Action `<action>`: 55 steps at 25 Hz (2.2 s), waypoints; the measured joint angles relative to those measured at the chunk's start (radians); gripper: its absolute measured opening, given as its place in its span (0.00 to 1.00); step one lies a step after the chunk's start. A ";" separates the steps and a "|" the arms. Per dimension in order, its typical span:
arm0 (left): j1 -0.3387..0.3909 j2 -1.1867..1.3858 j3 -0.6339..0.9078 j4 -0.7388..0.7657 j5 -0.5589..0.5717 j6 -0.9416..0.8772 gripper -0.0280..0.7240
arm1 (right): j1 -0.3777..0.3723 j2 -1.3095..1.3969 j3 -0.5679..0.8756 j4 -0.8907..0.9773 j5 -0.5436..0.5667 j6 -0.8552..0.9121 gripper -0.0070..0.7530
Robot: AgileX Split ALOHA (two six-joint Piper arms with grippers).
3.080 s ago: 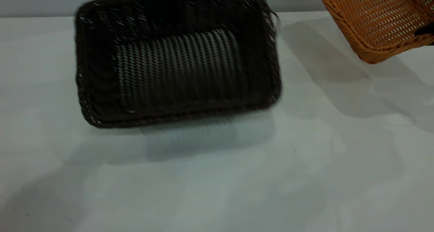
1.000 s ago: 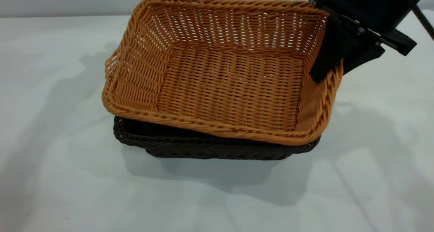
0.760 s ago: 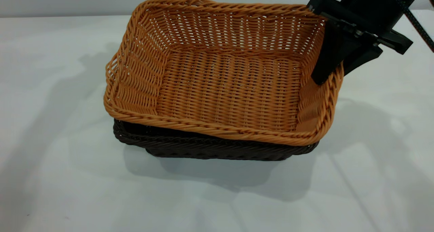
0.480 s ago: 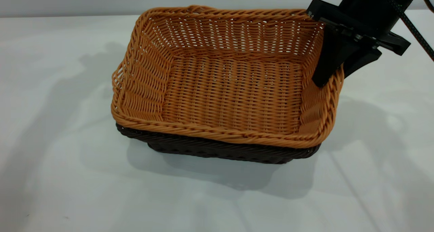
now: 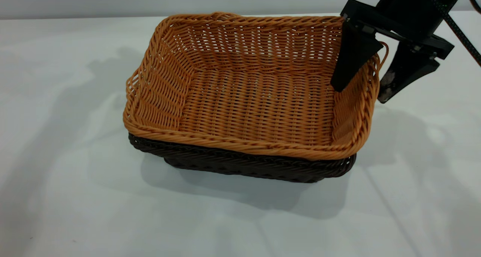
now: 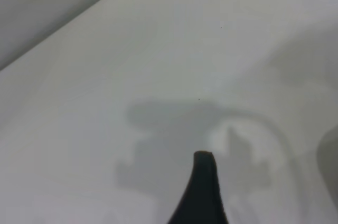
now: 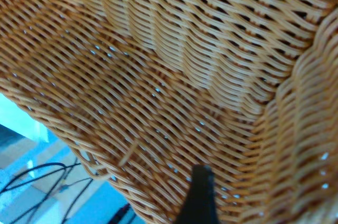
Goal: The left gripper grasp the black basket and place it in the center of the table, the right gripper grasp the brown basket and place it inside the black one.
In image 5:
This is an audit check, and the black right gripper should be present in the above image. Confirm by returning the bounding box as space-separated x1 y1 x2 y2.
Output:
330 0 464 104

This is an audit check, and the orange wicker basket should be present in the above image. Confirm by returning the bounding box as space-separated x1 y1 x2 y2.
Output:
123 12 389 161

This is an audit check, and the black braided cable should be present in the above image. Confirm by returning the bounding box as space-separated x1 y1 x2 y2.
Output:
421 0 481 67

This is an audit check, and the black wicker basket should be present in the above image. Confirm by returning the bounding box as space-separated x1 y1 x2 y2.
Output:
129 133 357 183

